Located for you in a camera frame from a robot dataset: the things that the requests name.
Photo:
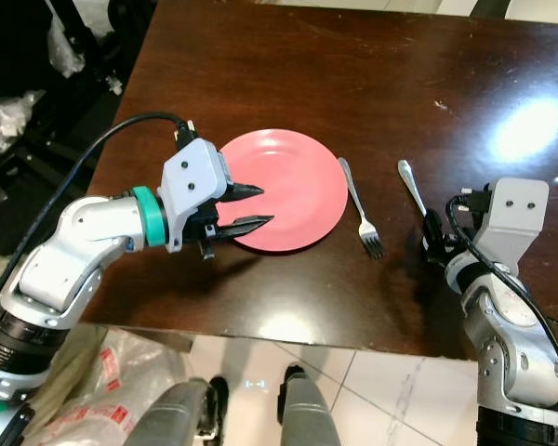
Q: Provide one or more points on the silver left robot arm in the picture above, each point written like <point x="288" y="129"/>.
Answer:
<point x="79" y="260"/>

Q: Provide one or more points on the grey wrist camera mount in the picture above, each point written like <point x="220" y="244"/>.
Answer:
<point x="195" y="181"/>
<point x="516" y="228"/>

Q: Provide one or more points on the grey-green woven sack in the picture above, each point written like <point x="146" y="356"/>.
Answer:
<point x="70" y="372"/>

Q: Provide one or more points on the grey right robot leg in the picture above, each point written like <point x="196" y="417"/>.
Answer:
<point x="316" y="418"/>

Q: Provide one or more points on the clear plastic bag red print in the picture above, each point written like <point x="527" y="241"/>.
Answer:
<point x="102" y="418"/>

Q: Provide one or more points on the crumpled clear plastic wrap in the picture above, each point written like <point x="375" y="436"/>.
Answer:
<point x="65" y="51"/>
<point x="5" y="121"/>

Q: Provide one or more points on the grey robot leg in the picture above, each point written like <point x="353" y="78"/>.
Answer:
<point x="172" y="418"/>
<point x="316" y="418"/>

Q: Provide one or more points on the pink plate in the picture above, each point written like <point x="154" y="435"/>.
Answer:
<point x="302" y="186"/>

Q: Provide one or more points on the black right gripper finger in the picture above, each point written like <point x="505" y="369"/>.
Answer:
<point x="435" y="237"/>

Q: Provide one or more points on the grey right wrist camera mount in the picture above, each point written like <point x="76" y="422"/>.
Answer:
<point x="516" y="228"/>

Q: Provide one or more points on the grey left robot leg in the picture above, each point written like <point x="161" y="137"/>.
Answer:
<point x="172" y="418"/>

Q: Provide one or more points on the black metal stand frame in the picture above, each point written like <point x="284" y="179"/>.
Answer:
<point x="58" y="158"/>

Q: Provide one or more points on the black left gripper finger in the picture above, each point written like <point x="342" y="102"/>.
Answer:
<point x="244" y="191"/>
<point x="246" y="226"/>

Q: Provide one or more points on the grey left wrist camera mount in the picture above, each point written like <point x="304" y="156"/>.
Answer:
<point x="195" y="181"/>

